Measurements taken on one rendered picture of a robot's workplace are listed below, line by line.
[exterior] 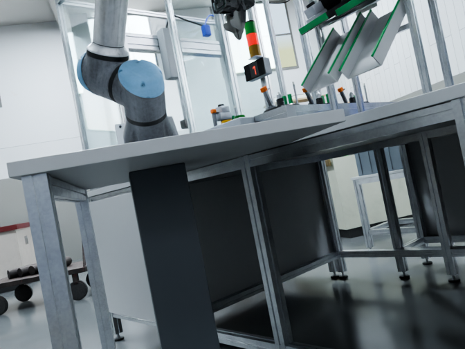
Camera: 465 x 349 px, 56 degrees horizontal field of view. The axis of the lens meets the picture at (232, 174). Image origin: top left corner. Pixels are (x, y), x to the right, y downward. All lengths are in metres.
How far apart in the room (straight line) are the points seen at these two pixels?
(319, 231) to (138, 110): 1.95
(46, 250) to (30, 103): 7.68
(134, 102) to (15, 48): 7.69
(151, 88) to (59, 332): 0.63
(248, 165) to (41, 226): 0.78
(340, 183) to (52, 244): 3.83
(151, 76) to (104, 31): 0.18
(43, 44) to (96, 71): 7.52
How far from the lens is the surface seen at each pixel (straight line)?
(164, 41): 2.73
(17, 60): 8.79
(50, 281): 0.92
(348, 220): 4.55
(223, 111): 1.92
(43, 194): 0.92
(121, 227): 2.34
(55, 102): 8.49
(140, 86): 1.19
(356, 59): 1.47
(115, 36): 1.28
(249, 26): 1.98
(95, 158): 0.89
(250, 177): 1.49
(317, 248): 2.93
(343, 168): 4.55
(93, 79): 1.30
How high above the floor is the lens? 0.74
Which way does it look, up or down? 1 degrees up
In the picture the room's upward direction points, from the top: 11 degrees counter-clockwise
